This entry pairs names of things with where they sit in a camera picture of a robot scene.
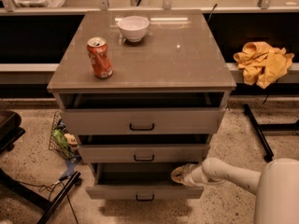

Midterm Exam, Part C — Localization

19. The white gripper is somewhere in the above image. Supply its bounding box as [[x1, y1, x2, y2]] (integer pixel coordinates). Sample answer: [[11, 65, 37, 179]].
[[171, 163, 196, 186]]

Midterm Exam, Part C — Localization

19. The grey drawer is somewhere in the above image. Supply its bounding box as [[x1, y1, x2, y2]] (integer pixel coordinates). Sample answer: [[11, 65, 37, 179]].
[[78, 144, 209, 163], [86, 162, 204, 202], [61, 108, 225, 135]]

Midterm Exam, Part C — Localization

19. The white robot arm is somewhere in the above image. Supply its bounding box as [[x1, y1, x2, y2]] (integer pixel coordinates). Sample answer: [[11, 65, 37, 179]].
[[171, 158, 299, 224]]

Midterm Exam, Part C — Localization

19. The grey drawer cabinet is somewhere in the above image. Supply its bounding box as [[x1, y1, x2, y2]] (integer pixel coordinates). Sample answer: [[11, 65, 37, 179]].
[[47, 9, 237, 173]]

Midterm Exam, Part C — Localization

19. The black stand leg right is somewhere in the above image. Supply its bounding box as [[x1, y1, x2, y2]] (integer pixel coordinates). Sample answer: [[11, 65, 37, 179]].
[[243, 104, 299, 162]]

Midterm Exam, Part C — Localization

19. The black stand leg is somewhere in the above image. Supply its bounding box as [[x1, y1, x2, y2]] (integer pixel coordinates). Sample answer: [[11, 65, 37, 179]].
[[243, 104, 299, 162], [0, 167, 82, 224]]

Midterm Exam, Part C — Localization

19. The blue tape strip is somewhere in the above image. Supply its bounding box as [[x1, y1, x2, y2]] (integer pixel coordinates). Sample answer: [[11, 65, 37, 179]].
[[59, 156, 81, 181]]

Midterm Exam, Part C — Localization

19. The yellow cloth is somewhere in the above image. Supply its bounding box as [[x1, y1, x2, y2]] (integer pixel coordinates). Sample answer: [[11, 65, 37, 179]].
[[234, 42, 294, 89]]

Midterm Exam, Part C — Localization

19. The orange soda can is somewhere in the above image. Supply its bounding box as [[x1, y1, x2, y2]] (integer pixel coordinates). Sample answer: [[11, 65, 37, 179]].
[[87, 37, 113, 78]]

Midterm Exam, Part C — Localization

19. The white bowl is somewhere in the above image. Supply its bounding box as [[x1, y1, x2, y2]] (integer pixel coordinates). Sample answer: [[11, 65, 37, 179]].
[[118, 16, 150, 42]]

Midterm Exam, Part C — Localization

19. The black stand leg left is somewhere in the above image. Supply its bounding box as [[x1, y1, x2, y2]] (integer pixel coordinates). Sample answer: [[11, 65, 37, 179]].
[[0, 167, 82, 224]]

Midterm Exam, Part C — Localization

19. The black chair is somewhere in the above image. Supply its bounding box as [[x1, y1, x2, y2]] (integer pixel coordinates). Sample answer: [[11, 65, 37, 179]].
[[0, 110, 25, 154]]

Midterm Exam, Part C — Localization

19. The wire basket with items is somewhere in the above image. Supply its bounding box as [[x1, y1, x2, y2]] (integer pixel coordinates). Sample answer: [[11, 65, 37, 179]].
[[49, 112, 78, 160]]

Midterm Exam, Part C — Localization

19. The black floor cable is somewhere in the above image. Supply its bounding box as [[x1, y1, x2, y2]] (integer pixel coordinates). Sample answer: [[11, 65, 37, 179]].
[[18, 179, 80, 224]]

